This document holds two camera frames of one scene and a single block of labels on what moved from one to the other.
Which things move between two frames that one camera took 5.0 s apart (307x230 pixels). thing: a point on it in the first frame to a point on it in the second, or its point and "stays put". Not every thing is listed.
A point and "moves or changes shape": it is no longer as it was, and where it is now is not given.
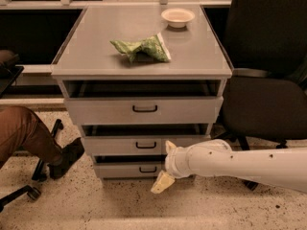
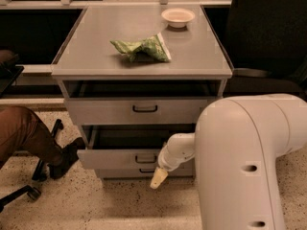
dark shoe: [70, 153] stays put
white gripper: [173, 162] to [167, 161]
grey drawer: [135, 146] moves or changes shape
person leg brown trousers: [20, 128] stays put
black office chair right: [266, 46] stays put
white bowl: [177, 17] stays put
